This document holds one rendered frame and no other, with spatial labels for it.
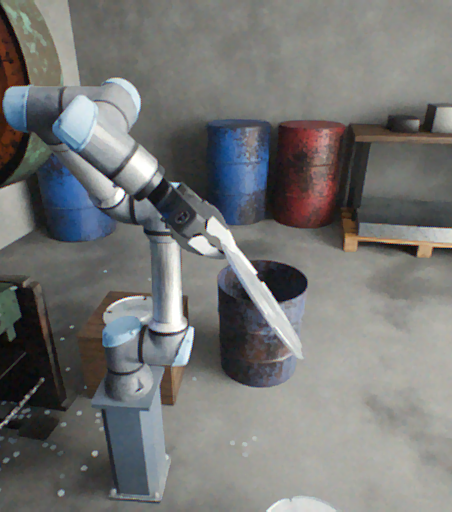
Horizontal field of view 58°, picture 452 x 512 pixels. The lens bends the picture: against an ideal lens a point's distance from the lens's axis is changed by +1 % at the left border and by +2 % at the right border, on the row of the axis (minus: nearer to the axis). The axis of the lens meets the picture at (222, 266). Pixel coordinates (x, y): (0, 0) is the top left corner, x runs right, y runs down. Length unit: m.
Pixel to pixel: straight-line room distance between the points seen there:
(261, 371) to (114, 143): 1.46
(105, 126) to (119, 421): 0.96
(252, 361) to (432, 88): 3.17
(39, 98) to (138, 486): 1.26
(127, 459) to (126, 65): 3.84
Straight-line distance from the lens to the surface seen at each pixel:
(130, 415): 1.35
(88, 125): 0.65
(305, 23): 4.23
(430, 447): 1.95
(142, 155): 0.67
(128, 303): 1.97
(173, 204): 0.64
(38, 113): 0.78
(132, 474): 1.56
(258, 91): 4.25
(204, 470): 1.70
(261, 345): 1.82
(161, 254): 1.09
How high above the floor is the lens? 1.37
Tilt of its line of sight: 27 degrees down
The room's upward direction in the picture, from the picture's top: straight up
